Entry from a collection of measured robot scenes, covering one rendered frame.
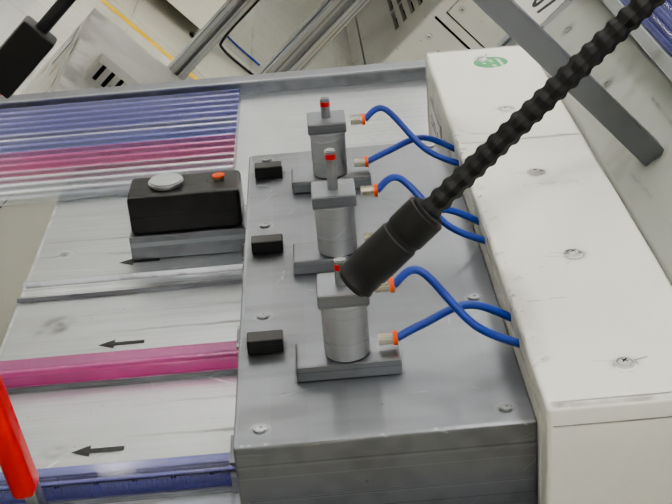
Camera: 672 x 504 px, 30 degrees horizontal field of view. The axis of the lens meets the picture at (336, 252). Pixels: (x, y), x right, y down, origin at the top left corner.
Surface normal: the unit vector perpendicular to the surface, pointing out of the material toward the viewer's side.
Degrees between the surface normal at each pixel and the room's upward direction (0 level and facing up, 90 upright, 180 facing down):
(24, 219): 90
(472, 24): 90
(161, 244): 90
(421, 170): 47
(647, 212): 90
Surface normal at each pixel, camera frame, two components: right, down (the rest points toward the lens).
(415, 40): 0.04, 0.44
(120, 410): -0.07, -0.89
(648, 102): -0.73, -0.60
